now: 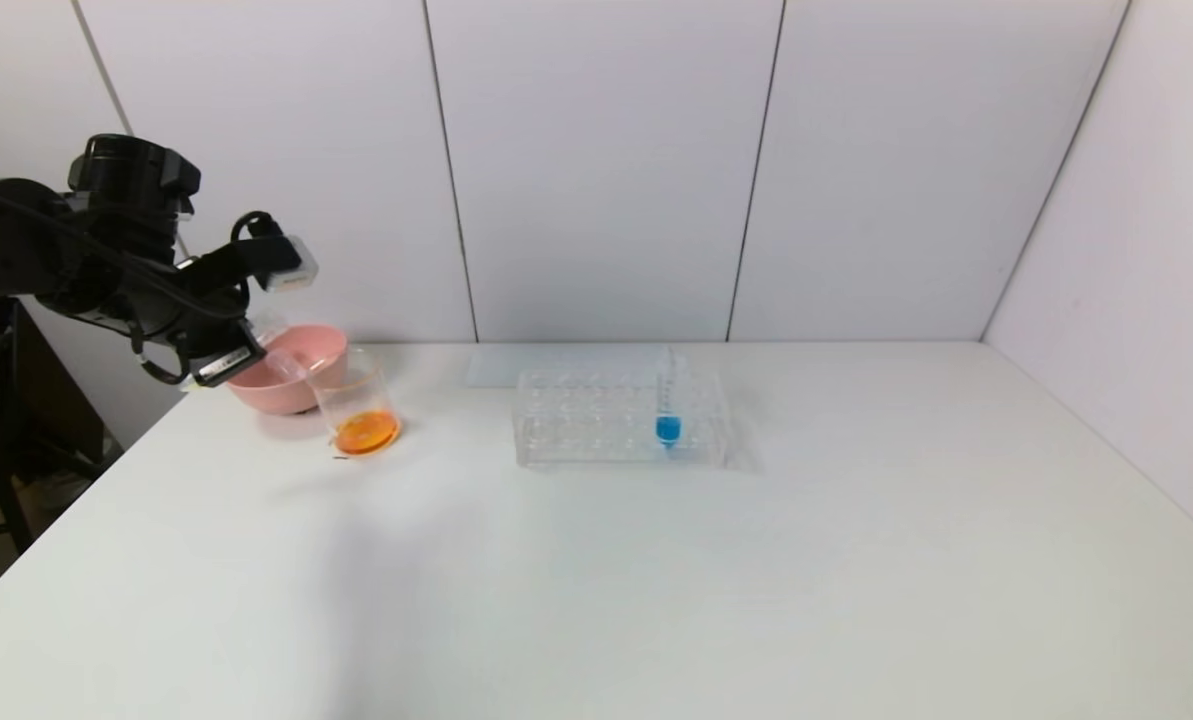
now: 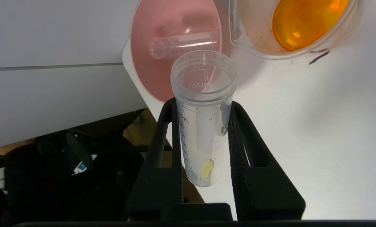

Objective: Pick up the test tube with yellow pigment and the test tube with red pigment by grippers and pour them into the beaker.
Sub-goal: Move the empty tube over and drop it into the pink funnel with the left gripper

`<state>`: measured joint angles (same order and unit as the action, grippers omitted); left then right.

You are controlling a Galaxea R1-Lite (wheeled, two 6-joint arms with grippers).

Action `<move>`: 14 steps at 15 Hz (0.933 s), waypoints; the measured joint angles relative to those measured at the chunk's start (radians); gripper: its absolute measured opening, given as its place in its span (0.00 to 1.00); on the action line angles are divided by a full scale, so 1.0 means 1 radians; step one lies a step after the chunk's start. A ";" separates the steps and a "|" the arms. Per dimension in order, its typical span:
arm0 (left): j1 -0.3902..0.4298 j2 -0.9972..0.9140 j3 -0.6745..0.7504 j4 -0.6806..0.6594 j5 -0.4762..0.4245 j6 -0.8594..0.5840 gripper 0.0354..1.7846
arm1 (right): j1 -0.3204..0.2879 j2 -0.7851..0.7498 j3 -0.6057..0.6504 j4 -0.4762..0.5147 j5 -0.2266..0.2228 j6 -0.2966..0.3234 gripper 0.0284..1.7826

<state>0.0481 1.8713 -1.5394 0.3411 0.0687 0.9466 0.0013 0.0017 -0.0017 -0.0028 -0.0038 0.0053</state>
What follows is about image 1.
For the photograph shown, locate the pink bowl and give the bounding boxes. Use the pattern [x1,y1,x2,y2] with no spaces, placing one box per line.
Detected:
[224,323,350,417]

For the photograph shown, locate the clear glass beaker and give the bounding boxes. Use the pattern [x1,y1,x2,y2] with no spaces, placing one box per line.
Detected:
[307,345,403,459]

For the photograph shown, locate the dark chair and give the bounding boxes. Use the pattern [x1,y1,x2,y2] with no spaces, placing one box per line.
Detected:
[0,300,125,563]

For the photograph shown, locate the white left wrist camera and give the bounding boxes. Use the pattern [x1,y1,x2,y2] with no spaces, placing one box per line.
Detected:
[259,235,320,294]

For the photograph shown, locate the test tube with red pigment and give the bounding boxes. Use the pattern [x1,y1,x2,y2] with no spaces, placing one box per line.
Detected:
[268,348,311,389]

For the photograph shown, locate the clear acrylic test tube rack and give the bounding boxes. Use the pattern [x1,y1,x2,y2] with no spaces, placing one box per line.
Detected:
[513,368,730,470]

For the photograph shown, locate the test tube with blue pigment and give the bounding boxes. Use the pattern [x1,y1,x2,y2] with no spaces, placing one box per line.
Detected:
[654,346,683,452]

